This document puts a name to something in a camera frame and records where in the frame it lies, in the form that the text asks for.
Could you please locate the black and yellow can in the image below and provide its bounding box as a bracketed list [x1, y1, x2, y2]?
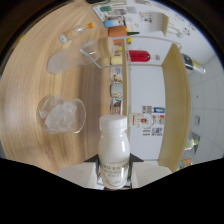
[181, 53, 207, 75]

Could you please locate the blue and yellow wall poster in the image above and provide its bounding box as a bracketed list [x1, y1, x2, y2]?
[141, 105, 166, 114]

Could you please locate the red wall poster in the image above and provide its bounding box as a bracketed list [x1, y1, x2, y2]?
[153, 113, 166, 126]

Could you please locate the vase with flowers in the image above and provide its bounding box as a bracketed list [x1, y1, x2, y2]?
[169, 23, 189, 38]

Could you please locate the clear bottle with green cap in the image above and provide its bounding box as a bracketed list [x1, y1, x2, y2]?
[185, 132, 201, 152]

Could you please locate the wooden wall shelf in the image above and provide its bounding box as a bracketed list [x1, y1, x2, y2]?
[159, 13, 170, 37]

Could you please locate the multicolour wall poster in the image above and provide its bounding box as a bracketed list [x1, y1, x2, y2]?
[142, 126, 164, 137]

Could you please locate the two-tier wooden shelf rack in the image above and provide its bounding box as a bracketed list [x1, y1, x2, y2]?
[80, 34, 193, 173]

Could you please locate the clear glass with ice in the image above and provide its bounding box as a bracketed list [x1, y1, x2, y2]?
[36, 94, 87, 135]

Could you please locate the red liquid glass bottle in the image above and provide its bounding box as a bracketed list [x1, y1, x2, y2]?
[127, 49, 161, 64]

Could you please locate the yellow cup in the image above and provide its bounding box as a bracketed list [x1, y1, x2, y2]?
[110, 55, 123, 66]

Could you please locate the clear bottle with red label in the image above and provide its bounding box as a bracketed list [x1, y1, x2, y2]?
[128, 113, 155, 130]

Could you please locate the green cup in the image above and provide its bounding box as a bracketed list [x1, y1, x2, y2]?
[99, 5, 113, 13]

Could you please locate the white and blue cup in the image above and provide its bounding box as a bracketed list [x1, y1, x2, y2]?
[103, 19, 118, 29]

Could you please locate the white tray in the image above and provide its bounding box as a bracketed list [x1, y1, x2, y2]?
[92, 3, 109, 22]

